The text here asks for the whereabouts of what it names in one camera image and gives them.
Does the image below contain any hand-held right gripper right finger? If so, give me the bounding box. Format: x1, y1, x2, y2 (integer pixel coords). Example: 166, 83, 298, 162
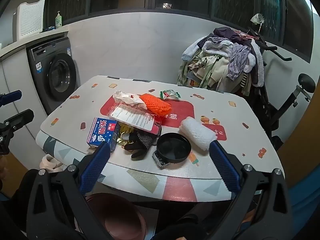
207, 140, 293, 240

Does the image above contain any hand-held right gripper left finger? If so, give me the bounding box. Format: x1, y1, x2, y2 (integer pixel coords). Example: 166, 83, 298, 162
26, 142, 112, 240

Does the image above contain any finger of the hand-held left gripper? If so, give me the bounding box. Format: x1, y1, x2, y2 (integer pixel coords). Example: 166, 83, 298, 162
0, 90, 22, 107
0, 109, 34, 155

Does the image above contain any blue milk carton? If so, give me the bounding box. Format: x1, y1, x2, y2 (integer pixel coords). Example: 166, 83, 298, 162
86, 117, 121, 152

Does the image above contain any white foam roll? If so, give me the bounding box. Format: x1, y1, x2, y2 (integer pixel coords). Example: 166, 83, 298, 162
179, 117, 217, 152

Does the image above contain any black round dish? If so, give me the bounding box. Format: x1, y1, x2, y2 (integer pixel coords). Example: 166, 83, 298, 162
156, 132, 192, 163

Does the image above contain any brown waste bin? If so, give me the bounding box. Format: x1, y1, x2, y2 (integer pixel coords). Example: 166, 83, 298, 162
84, 192, 148, 240

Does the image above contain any clear package with white card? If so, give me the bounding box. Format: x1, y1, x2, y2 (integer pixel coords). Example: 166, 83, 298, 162
107, 102, 163, 137

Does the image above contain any small silver box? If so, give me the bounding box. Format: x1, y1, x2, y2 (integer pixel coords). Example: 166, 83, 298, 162
152, 151, 173, 170

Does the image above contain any white plastic wrapper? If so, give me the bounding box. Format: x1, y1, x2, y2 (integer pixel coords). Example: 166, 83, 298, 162
112, 90, 148, 109

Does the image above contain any white counter cabinet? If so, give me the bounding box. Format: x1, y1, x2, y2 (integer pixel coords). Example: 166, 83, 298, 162
0, 26, 69, 140

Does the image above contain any gold foil wrapper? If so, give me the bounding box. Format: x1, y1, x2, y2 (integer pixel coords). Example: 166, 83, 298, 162
117, 124, 140, 148

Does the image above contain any pale fuzzy slipper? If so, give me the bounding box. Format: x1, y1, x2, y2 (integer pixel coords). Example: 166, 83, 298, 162
40, 154, 64, 173

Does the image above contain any black glove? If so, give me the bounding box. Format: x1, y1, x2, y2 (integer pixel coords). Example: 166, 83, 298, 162
124, 130, 160, 158

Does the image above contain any grey front-load washing machine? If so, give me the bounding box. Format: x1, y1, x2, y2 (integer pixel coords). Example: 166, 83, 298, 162
26, 37, 80, 114

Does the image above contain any printed table mat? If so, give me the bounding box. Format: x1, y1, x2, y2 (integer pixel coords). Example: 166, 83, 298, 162
37, 75, 275, 180

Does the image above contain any person's left leg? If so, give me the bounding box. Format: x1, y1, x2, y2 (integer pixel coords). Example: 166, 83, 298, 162
0, 169, 38, 240

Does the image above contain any white perforated laundry basket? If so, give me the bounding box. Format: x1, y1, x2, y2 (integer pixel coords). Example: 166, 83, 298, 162
16, 0, 46, 40

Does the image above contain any orange crochet cloth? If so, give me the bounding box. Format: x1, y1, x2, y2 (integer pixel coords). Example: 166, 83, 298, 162
139, 93, 173, 117

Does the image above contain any green snack packet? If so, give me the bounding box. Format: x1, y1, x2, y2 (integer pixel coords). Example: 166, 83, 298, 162
160, 89, 181, 100

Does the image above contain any pile of clothes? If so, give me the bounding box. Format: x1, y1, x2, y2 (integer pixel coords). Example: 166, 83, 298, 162
176, 27, 265, 98

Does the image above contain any black exercise bike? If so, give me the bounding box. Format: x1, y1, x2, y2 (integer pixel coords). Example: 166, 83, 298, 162
246, 14, 317, 150

